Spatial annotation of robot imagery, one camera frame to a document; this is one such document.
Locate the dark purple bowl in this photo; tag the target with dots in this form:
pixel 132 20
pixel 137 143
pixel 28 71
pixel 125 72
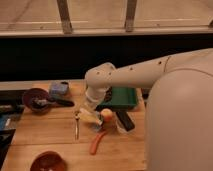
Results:
pixel 32 97

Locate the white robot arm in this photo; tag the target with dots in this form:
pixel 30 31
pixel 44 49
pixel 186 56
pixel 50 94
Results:
pixel 179 110

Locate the green plastic tray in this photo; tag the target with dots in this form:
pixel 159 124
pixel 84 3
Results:
pixel 122 98

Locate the orange carrot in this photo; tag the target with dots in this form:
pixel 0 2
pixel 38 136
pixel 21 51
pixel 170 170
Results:
pixel 95 142

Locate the crumpled blue grey cloth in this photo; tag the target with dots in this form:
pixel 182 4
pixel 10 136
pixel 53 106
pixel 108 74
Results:
pixel 98 128

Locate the red apple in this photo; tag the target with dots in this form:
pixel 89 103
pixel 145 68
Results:
pixel 107 114

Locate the red bowl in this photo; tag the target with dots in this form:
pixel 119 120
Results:
pixel 48 161

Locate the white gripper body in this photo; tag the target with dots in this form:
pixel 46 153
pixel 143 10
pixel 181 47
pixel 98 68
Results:
pixel 93 97

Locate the black rectangular block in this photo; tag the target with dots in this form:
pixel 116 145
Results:
pixel 125 120

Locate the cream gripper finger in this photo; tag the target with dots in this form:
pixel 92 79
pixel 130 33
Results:
pixel 89 117

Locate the silver fork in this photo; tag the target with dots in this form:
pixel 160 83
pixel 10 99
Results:
pixel 77 118

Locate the black handled utensil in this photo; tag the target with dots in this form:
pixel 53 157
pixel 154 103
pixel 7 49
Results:
pixel 55 101

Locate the dark grape bunch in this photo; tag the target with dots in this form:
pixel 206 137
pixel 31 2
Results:
pixel 108 95

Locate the blue sponge block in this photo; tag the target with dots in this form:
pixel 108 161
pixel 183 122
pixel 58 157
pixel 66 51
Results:
pixel 59 88

